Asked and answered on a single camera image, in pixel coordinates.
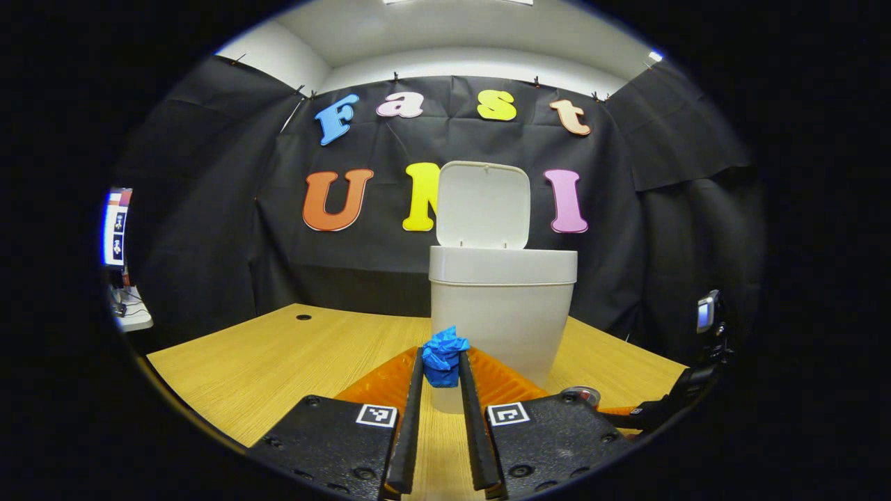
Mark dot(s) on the large ceiling light panel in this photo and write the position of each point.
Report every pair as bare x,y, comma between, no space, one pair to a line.
404,1

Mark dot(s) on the wooden desktop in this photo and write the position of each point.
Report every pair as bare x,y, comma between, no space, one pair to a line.
278,369

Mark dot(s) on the blue paper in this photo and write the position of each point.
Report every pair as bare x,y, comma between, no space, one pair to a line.
444,355

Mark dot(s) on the black backdrop cloth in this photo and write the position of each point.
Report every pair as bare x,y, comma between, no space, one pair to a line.
209,209

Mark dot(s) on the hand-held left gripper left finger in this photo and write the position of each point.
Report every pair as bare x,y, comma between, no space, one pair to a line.
411,431

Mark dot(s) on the computer monitor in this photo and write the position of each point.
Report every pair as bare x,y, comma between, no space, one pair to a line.
115,229

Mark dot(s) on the white side table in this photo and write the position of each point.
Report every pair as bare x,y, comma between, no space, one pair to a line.
136,320

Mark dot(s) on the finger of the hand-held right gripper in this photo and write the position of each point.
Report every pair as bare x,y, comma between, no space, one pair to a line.
647,414

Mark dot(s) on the white desktop garbage bin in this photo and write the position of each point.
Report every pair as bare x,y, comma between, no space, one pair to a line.
501,306

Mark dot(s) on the small ceiling light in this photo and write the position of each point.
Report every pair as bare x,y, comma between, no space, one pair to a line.
655,56

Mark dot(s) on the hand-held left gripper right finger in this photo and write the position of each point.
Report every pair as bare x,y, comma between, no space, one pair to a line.
477,431

